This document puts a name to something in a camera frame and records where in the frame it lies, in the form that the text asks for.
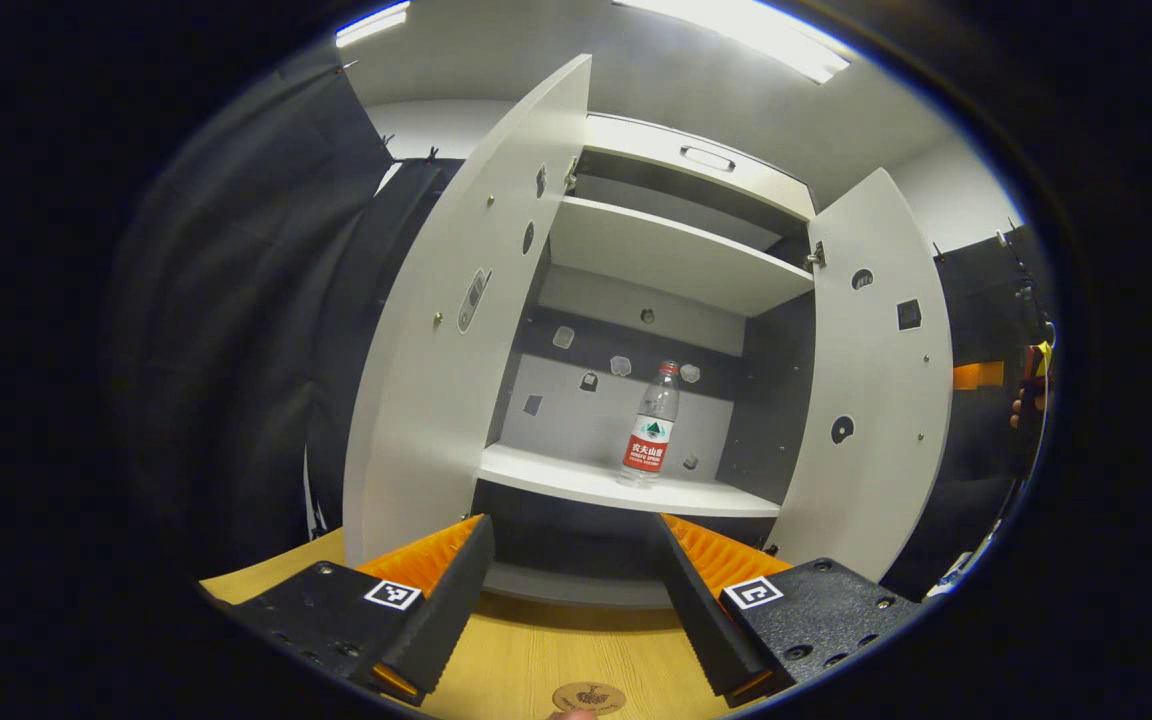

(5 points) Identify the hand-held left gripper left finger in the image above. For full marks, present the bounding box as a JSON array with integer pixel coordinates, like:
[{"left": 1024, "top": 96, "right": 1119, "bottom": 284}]
[{"left": 226, "top": 514, "right": 496, "bottom": 708}]

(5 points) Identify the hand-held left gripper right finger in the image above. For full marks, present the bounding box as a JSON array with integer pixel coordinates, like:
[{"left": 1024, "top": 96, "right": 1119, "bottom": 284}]
[{"left": 649, "top": 513, "right": 923, "bottom": 710}]

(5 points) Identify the white cabinet door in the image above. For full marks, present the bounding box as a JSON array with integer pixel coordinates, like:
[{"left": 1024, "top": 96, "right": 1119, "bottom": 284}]
[
  {"left": 764, "top": 168, "right": 955, "bottom": 583},
  {"left": 343, "top": 53, "right": 594, "bottom": 566}
]

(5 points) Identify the clear plastic water bottle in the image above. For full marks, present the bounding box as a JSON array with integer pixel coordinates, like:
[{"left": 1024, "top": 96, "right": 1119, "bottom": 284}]
[{"left": 619, "top": 360, "right": 682, "bottom": 489}]

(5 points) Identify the round wooden coaster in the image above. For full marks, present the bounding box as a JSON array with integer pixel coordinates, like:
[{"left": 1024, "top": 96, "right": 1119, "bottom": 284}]
[{"left": 551, "top": 681, "right": 627, "bottom": 717}]

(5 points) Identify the white and blue object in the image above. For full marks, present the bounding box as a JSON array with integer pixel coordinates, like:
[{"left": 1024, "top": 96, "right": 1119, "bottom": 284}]
[{"left": 924, "top": 525, "right": 999, "bottom": 601}]

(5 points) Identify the white cabinet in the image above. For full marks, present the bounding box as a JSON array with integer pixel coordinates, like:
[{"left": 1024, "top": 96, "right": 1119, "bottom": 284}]
[{"left": 471, "top": 112, "right": 822, "bottom": 611}]

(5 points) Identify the small ceiling light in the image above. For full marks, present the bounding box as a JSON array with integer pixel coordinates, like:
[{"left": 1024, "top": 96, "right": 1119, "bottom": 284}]
[{"left": 336, "top": 0, "right": 412, "bottom": 49}]

